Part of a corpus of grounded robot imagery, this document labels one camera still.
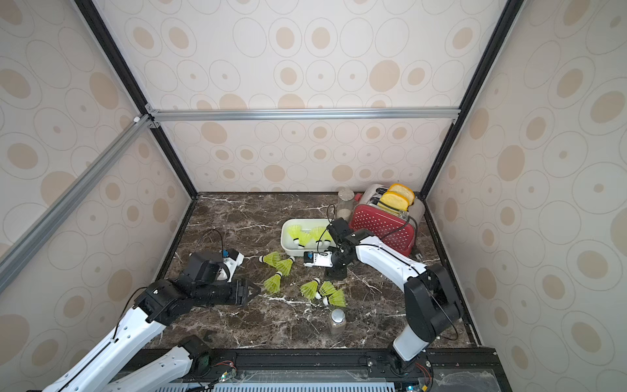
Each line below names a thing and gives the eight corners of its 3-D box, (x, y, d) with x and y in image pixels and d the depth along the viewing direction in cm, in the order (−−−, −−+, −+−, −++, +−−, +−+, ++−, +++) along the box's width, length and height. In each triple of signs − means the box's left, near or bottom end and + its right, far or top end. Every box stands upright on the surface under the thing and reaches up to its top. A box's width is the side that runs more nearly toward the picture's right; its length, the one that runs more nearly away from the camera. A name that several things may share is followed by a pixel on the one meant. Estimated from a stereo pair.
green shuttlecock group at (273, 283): (265, 292, 90) (263, 288, 87) (268, 274, 95) (266, 269, 92) (280, 292, 90) (278, 288, 87) (282, 274, 95) (280, 269, 92)
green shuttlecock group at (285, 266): (275, 273, 95) (274, 269, 93) (282, 257, 100) (281, 253, 97) (288, 277, 94) (287, 273, 92) (294, 261, 99) (294, 257, 96)
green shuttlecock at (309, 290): (299, 295, 90) (298, 291, 86) (307, 278, 94) (306, 273, 91) (313, 300, 88) (312, 296, 85) (320, 283, 93) (320, 278, 90)
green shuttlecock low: (322, 307, 87) (323, 303, 84) (322, 292, 90) (322, 288, 87) (344, 307, 87) (345, 303, 84) (343, 292, 90) (344, 288, 87)
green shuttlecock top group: (259, 262, 98) (257, 256, 95) (266, 250, 101) (265, 245, 98) (275, 268, 96) (273, 262, 93) (282, 256, 100) (280, 250, 96)
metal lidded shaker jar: (330, 334, 81) (331, 324, 73) (330, 320, 84) (331, 309, 75) (343, 334, 81) (346, 324, 73) (342, 320, 84) (345, 309, 75)
